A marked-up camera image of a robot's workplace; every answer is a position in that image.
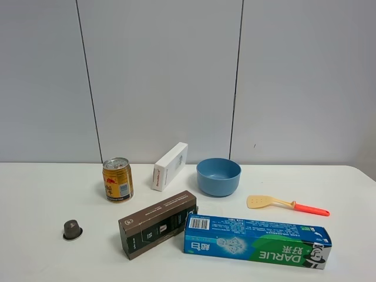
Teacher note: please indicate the blue plastic bowl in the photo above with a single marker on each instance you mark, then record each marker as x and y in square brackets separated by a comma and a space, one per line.
[218, 177]

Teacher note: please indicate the white small carton box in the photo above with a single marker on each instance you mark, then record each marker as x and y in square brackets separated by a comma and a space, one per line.
[169, 166]

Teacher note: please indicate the gold energy drink can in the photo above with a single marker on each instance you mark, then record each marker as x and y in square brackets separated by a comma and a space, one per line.
[117, 179]

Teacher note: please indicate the brown long carton box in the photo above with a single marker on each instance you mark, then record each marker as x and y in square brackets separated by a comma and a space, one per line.
[151, 226]

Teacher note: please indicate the dark coffee capsule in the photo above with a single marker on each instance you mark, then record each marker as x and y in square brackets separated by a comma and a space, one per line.
[72, 230]

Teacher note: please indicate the blue green toothpaste box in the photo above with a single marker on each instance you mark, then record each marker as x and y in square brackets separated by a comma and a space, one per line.
[260, 241]

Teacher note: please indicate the yellow spatula with orange handle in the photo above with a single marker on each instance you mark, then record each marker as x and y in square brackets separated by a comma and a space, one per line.
[260, 201]

